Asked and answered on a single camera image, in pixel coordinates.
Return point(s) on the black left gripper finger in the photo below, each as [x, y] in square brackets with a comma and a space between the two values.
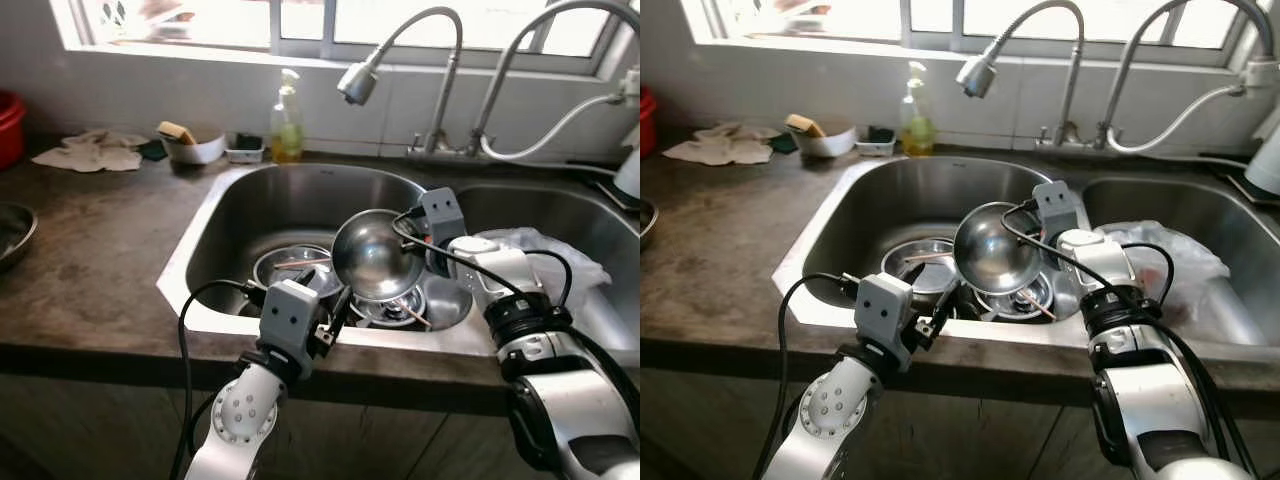
[341, 310]
[312, 275]
[945, 303]

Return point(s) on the round stainless steel bowl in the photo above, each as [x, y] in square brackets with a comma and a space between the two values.
[995, 250]
[375, 255]

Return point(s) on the deep stainless steel bowl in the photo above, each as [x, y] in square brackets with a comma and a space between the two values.
[12, 235]
[647, 225]

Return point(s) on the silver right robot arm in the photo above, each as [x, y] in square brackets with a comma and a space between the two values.
[1150, 400]
[570, 400]

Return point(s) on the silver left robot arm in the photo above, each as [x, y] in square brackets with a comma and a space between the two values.
[235, 430]
[830, 420]

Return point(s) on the wooden chopstick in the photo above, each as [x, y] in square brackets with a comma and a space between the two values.
[1038, 304]
[300, 263]
[925, 257]
[415, 313]

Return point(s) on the stainless steel double sink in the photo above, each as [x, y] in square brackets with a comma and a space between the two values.
[290, 205]
[920, 195]

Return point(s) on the clear dish soap pump bottle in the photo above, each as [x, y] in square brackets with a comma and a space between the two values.
[287, 140]
[917, 135]

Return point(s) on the small clear plastic container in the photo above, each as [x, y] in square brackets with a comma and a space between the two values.
[875, 148]
[245, 155]

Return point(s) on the dark green scourer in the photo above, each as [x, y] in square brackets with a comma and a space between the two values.
[878, 133]
[247, 141]

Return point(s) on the white plastic bowl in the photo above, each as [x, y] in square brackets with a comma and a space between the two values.
[200, 152]
[830, 145]

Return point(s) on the chrome gooseneck faucet with sprayer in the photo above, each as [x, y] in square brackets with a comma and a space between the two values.
[977, 75]
[357, 85]

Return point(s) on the yellow sponge with dark pad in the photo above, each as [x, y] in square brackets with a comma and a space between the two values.
[803, 124]
[175, 132]

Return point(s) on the flat green scouring pad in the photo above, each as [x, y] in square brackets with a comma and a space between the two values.
[152, 150]
[782, 143]

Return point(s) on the red plastic basin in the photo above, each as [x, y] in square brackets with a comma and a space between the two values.
[10, 130]
[646, 125]

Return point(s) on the white cloth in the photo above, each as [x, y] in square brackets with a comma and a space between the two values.
[720, 148]
[90, 155]

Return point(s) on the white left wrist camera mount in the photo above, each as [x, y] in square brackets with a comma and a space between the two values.
[288, 315]
[883, 310]

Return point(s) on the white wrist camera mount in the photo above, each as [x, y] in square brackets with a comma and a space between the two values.
[883, 310]
[288, 315]
[1057, 208]
[443, 215]

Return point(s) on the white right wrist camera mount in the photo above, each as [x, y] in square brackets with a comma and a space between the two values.
[443, 215]
[1057, 208]

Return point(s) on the window frame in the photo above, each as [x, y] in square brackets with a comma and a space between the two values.
[904, 20]
[276, 25]

